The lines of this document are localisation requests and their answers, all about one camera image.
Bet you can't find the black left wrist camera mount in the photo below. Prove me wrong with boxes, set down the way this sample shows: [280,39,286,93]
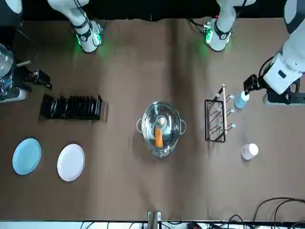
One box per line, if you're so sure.
[263,80,305,106]

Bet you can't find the black wire cup holder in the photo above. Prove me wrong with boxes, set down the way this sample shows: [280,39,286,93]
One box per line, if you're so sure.
[204,83,238,143]

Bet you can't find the light blue cup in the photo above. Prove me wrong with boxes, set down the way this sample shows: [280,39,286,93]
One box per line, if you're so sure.
[234,92,250,111]

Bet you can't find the metal camera bracket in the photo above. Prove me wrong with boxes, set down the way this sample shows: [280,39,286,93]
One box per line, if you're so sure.
[146,210,163,229]

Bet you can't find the light blue plate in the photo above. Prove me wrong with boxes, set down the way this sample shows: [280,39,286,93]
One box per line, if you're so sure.
[12,137,42,176]

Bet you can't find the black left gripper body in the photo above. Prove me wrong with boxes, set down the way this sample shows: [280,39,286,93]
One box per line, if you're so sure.
[254,74,269,93]

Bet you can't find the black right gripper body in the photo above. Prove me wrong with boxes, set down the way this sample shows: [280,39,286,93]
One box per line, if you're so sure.
[14,68,38,90]

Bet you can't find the glass pot lid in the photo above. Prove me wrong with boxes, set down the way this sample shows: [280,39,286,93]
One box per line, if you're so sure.
[141,101,183,151]

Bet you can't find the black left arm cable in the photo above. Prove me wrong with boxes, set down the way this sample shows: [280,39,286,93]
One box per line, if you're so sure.
[258,55,279,81]

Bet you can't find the black dish drying rack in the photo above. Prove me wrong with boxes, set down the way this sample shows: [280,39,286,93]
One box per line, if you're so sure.
[39,93,109,123]

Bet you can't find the stainless steel pot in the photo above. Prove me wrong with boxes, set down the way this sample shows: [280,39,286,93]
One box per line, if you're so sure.
[136,101,187,159]

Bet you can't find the orange carrot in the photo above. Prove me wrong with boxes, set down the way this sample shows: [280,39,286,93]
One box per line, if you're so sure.
[155,127,164,147]

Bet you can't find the white plate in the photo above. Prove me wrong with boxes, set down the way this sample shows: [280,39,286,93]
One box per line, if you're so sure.
[57,143,86,182]

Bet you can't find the white cup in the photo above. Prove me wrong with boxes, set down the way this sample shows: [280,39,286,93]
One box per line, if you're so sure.
[240,142,259,161]

